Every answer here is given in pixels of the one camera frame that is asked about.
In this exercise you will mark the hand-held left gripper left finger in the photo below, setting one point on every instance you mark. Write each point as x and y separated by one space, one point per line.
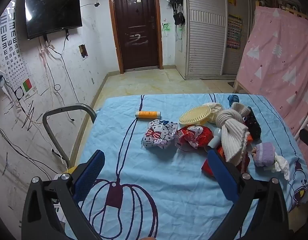
90 172

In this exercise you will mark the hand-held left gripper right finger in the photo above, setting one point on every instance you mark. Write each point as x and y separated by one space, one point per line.
222 173

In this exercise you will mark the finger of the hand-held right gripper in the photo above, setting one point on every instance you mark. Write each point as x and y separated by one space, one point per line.
306 138

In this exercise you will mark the red snack bag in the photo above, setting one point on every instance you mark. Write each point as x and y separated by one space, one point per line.
194 136

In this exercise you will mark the white cartoon snack bag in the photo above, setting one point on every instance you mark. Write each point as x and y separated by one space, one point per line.
159 133

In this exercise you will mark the white metal chair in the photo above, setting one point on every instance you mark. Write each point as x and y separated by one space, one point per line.
304 123

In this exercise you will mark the red packet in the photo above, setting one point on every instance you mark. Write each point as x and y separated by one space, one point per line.
207 167

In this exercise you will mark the red round toy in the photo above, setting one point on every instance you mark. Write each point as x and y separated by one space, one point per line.
244 163

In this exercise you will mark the white plastic bottle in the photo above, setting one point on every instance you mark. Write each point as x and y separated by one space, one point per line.
216 138

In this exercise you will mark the crumpled white tissue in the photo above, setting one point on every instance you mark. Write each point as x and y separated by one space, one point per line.
281 165

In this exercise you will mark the purple knitted sock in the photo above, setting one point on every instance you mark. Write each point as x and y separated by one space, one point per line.
265 155

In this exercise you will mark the orange box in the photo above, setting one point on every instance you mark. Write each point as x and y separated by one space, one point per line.
249 138

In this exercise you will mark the white knitted scarf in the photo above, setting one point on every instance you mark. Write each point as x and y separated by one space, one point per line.
232 130

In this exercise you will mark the black glossy packet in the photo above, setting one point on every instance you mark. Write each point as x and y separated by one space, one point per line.
254 126

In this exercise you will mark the light blue printed tablecloth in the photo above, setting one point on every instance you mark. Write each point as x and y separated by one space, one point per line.
144 180

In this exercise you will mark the cream cloth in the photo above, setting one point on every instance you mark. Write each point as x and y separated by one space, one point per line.
216 111

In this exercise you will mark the blue yarn ball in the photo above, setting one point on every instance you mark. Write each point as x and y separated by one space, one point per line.
232 99

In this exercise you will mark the pink tree-print sheet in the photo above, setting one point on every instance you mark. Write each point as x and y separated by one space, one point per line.
279 62

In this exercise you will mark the orange thread spool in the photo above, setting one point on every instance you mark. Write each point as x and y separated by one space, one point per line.
147 114

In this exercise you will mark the white slatted wardrobe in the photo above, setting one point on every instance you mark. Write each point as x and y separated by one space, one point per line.
206 35

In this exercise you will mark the dark brown wooden door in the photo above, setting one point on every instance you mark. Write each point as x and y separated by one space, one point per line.
137 25

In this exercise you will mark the yellow wardrobe sticker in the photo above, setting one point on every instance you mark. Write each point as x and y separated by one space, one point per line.
231 0

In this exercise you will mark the hanging black bags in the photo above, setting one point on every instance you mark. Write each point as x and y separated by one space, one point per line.
177 2

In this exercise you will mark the grey metal chair frame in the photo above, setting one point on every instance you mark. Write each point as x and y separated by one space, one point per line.
56 111

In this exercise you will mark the colourful grid wall poster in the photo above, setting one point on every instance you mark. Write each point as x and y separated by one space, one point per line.
234 32

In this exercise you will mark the eye chart wall poster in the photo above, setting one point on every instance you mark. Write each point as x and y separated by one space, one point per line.
8 45

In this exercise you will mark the black wall television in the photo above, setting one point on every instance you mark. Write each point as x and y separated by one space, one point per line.
52 10

